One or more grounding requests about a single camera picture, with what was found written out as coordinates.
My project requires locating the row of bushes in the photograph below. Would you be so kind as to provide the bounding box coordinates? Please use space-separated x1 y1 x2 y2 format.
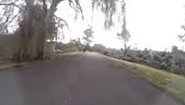
90 24 185 78

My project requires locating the grey asphalt road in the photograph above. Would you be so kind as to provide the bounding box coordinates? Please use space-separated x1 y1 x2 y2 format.
0 41 185 105

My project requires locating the grey kerb strip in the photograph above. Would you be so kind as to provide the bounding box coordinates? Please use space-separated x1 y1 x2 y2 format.
0 41 85 87

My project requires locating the slender tree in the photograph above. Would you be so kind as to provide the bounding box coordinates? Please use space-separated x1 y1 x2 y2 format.
114 26 133 58

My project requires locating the large bare-branched tree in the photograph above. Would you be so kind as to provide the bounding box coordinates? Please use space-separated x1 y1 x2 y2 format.
0 0 130 73

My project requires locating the small tree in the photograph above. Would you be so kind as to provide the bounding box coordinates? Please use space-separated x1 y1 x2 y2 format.
80 24 96 53

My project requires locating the grass verge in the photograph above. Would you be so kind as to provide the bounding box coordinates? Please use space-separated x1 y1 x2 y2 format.
96 54 185 105

